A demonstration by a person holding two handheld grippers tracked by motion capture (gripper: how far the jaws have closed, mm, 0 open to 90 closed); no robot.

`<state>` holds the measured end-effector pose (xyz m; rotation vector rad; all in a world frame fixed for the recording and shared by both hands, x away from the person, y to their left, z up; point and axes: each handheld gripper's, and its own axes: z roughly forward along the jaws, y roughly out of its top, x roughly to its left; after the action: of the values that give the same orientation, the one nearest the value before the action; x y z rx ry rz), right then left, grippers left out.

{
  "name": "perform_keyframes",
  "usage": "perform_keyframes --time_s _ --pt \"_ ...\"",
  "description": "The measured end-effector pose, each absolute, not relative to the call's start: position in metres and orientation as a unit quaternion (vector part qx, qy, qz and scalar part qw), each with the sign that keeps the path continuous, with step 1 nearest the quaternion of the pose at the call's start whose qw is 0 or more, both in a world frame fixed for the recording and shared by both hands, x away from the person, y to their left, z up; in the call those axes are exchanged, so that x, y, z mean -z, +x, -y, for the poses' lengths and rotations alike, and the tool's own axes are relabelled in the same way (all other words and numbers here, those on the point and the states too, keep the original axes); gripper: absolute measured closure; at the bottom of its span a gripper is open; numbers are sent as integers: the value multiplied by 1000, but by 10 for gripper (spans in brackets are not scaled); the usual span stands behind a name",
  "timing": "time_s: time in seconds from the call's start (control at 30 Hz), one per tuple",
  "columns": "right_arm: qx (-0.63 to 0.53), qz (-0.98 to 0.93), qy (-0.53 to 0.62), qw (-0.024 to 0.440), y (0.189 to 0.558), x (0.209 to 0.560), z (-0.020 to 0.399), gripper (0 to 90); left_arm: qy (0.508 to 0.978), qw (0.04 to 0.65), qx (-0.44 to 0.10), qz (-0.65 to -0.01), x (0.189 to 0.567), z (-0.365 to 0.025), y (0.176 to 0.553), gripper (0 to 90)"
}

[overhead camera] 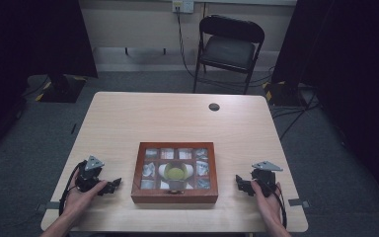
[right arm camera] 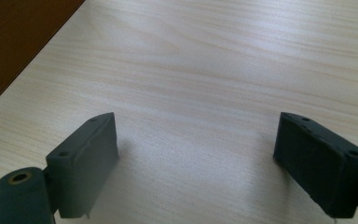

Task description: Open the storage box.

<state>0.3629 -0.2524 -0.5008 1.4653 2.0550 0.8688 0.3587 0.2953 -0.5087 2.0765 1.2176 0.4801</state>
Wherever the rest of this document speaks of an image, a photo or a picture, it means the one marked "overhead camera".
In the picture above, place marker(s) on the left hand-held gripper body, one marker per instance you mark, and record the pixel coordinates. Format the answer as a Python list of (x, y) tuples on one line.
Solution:
[(87, 177)]

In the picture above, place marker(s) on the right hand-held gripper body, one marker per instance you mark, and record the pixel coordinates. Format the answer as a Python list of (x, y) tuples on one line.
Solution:
[(265, 179)]

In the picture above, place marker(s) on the wooden box with glass lid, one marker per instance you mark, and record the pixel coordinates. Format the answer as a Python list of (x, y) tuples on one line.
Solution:
[(174, 196)]

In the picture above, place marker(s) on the person's left hand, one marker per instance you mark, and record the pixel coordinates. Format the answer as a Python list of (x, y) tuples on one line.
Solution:
[(79, 202)]

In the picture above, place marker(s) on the person's right hand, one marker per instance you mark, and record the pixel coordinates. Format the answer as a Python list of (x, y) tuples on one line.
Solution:
[(269, 207)]

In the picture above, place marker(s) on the green ball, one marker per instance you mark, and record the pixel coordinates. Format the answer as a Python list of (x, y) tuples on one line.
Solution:
[(175, 172)]

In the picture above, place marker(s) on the black stand base striped tape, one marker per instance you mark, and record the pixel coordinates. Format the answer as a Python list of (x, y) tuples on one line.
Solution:
[(62, 89), (281, 94)]

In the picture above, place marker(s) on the black folding chair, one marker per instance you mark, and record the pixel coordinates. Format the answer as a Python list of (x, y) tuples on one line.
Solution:
[(228, 49)]

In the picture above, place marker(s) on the dark curtain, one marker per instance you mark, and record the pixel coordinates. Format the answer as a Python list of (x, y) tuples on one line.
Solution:
[(29, 49), (352, 65)]

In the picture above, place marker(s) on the white wall socket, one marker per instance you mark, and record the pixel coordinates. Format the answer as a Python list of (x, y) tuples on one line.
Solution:
[(183, 6)]

